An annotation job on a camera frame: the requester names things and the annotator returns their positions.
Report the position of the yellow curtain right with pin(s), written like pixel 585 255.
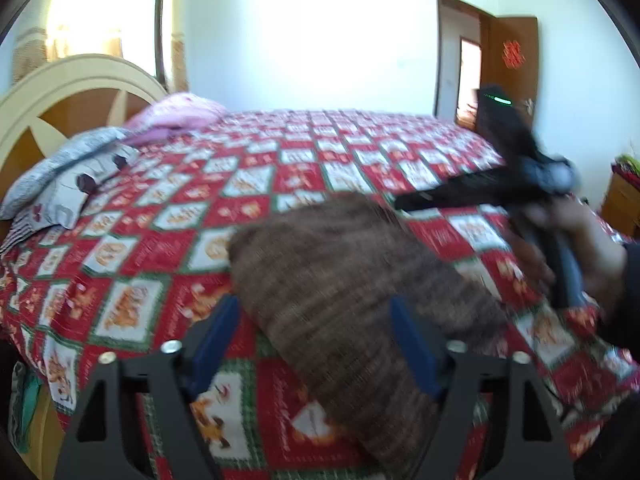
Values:
pixel 178 79

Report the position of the cream wooden headboard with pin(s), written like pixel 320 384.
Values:
pixel 61 99

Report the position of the yellow curtain left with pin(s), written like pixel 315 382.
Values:
pixel 48 30

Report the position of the pink pillow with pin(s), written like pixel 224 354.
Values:
pixel 178 113

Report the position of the brown wooden door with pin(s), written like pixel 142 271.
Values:
pixel 517 85

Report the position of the brown knitted sweater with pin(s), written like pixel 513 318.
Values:
pixel 317 280

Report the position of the red double happiness decal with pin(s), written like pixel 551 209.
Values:
pixel 512 55

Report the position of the person right hand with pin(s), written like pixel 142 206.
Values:
pixel 601 261

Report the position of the window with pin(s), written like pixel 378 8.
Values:
pixel 142 37

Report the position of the yellow curtain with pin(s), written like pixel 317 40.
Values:
pixel 178 79
pixel 48 30

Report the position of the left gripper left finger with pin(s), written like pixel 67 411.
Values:
pixel 104 439

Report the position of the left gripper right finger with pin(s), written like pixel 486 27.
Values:
pixel 523 437

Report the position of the green cloth pile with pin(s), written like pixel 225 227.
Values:
pixel 628 163

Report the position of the wooden dresser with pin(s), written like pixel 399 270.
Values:
pixel 621 206

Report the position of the grey patterned pillow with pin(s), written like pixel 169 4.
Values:
pixel 54 191

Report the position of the red patchwork bedspread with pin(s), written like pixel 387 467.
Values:
pixel 148 257

